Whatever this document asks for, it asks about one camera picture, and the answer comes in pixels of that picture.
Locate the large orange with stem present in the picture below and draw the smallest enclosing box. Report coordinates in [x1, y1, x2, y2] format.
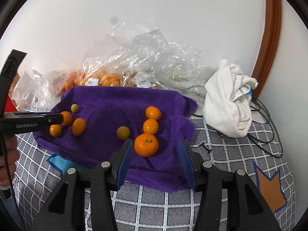
[134, 133, 159, 157]

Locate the small orange kumquat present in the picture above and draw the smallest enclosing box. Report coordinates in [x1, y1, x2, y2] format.
[142, 119, 159, 135]
[145, 106, 161, 121]

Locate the round orange kumquat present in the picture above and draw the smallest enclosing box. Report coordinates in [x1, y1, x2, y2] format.
[50, 124, 62, 138]

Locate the large orange mandarin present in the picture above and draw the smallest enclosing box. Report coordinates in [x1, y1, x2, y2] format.
[61, 111, 73, 126]

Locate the oval orange kumquat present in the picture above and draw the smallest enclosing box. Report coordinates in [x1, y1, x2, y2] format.
[72, 118, 87, 136]

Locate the person's left hand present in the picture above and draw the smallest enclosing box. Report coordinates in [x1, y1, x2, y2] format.
[0, 136, 21, 190]

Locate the red paper bag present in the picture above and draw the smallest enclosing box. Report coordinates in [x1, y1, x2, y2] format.
[4, 96, 18, 112]

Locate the white plastic bag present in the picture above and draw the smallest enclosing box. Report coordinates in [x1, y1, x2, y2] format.
[12, 69, 42, 111]

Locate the purple towel tray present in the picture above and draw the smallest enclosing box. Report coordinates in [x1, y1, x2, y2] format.
[33, 86, 197, 193]

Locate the grey checked tablecloth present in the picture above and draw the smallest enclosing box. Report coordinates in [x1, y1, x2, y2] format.
[13, 114, 295, 230]

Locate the white crumpled cloth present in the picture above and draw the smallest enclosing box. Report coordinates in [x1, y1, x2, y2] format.
[203, 59, 258, 138]

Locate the blue tissue pack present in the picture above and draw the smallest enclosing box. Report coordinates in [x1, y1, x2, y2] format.
[246, 90, 253, 98]

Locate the clear bag of kumquats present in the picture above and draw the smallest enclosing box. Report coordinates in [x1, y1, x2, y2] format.
[77, 23, 208, 87]

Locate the black cable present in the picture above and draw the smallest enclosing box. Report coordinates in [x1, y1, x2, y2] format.
[187, 85, 284, 159]

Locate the brown wooden door frame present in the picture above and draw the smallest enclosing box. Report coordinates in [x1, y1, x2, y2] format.
[252, 0, 282, 98]

